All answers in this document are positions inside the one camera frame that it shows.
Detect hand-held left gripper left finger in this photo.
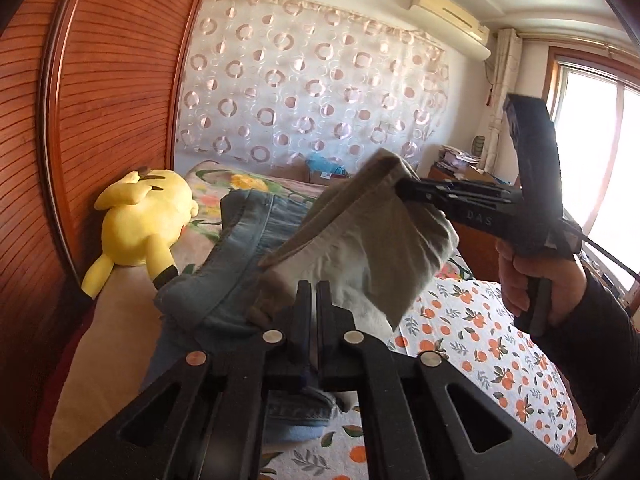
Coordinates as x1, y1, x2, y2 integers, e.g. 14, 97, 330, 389
52, 280, 316, 480

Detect black cable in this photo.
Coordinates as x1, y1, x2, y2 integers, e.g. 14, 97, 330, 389
567, 222, 640, 283

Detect person's right forearm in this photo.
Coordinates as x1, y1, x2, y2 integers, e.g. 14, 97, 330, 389
544, 269, 640, 458

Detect white air conditioner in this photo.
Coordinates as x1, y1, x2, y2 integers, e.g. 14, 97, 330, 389
408, 0, 494, 64

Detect circle pattern sheer curtain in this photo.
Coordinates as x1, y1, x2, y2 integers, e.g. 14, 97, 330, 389
172, 0, 451, 182

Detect white window curtain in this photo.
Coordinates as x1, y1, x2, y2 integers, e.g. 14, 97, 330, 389
479, 27, 524, 184

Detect grey-green pants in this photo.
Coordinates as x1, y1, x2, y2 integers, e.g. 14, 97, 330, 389
247, 147, 459, 411

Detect wooden cabinet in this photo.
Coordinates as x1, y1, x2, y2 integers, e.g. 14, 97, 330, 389
427, 164, 527, 283

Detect folded light blue jeans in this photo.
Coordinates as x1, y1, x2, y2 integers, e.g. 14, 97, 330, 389
152, 189, 323, 343

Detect window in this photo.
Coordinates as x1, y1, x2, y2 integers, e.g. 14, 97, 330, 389
546, 46, 640, 293

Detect stack of papers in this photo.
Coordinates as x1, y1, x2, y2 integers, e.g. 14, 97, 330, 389
434, 144, 482, 172

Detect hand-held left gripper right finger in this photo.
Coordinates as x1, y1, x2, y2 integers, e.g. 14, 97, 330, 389
316, 280, 577, 480

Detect cardboard box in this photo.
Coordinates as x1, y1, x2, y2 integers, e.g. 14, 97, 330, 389
307, 169, 347, 187

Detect blue plastic bag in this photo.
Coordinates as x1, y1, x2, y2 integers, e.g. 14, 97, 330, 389
304, 153, 347, 177

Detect yellow plush toy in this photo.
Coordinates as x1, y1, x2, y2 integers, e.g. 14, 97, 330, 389
81, 169, 201, 299

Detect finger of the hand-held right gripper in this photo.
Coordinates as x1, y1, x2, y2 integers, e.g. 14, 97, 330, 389
394, 189, 454, 220
399, 178, 521, 198

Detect orange fruit print cloth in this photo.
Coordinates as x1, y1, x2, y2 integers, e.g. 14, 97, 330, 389
260, 252, 580, 480

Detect person's right hand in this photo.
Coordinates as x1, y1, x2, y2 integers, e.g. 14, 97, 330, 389
496, 239, 587, 332

